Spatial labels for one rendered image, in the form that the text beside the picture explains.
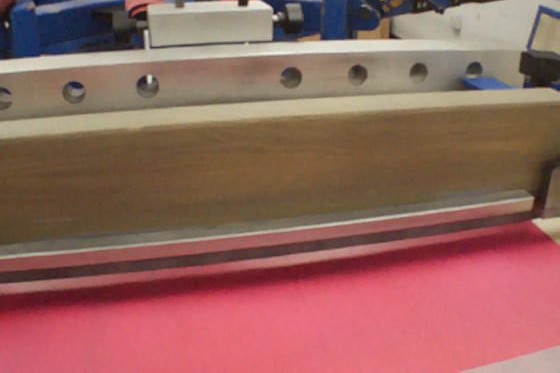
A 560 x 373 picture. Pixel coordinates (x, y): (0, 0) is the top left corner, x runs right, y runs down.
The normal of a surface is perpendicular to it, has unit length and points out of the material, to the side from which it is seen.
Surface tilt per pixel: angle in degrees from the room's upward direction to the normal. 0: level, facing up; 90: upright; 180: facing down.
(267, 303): 3
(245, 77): 87
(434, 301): 3
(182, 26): 87
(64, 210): 87
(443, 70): 87
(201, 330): 3
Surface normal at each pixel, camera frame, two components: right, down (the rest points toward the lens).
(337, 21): -0.28, 0.42
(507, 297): 0.01, -0.92
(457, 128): 0.25, 0.39
